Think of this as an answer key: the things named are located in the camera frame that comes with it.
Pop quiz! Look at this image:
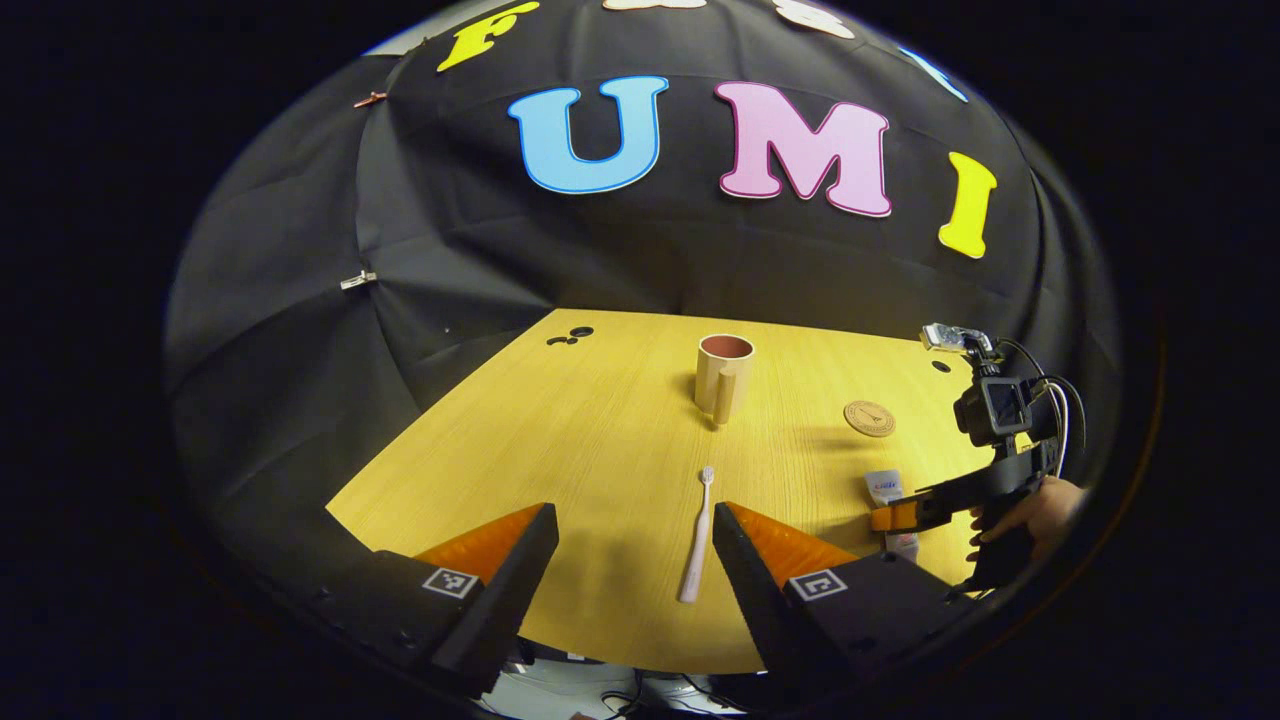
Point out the beige cup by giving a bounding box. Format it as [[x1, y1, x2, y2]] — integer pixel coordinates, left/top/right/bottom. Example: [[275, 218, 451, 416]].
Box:
[[694, 334, 755, 428]]

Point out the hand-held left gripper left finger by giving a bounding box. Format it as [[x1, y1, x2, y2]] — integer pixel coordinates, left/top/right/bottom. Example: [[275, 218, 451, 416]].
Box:
[[325, 502, 561, 698]]

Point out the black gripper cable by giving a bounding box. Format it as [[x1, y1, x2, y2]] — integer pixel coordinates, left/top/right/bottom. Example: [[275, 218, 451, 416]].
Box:
[[995, 338, 1088, 481]]

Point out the wooden desktop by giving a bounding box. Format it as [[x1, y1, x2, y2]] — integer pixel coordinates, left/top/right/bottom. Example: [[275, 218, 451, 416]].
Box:
[[325, 308, 1036, 676]]

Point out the white toothpaste tube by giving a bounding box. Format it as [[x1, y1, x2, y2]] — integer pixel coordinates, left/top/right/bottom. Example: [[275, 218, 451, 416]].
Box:
[[864, 470, 921, 564]]

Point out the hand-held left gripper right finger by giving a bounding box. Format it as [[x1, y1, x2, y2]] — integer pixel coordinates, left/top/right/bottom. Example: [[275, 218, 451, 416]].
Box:
[[712, 500, 986, 691]]

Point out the pale pink toothbrush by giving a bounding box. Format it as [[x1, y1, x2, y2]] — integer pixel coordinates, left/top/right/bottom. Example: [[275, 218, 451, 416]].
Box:
[[678, 466, 716, 604]]

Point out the black floor cable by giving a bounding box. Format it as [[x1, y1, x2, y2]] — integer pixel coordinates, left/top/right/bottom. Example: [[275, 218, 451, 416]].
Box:
[[575, 672, 746, 719]]

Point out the round cork coaster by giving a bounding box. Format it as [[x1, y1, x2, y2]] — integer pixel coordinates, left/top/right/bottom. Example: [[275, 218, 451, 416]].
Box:
[[843, 400, 897, 438]]

